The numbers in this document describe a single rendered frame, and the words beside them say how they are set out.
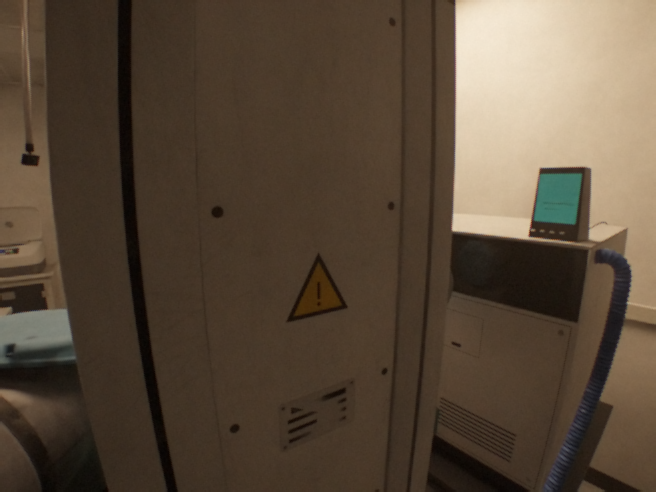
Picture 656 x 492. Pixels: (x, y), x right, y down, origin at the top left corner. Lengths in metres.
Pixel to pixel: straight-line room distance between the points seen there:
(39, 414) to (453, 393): 0.93
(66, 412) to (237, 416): 0.16
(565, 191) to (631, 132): 1.12
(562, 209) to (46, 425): 0.90
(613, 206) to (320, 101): 1.76
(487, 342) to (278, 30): 0.82
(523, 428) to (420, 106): 0.82
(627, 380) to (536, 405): 1.21
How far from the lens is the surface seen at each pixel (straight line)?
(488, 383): 0.96
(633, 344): 2.03
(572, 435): 0.89
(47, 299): 4.04
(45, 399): 0.36
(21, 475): 0.34
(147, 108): 0.22
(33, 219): 4.41
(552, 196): 0.86
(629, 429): 2.22
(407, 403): 0.40
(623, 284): 0.84
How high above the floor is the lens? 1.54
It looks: 9 degrees down
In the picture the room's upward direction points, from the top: straight up
